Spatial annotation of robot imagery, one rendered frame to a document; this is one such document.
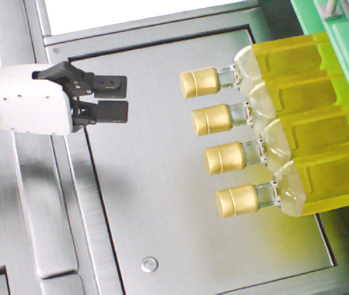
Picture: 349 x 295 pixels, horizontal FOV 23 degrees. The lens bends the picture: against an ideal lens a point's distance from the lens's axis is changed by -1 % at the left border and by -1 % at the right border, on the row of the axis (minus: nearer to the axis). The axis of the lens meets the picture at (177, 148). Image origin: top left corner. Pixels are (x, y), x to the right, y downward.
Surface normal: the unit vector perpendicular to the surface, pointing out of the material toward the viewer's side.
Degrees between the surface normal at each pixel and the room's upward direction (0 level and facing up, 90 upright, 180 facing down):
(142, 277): 90
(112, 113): 91
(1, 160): 90
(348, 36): 90
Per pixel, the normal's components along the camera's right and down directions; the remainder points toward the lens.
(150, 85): 0.03, -0.50
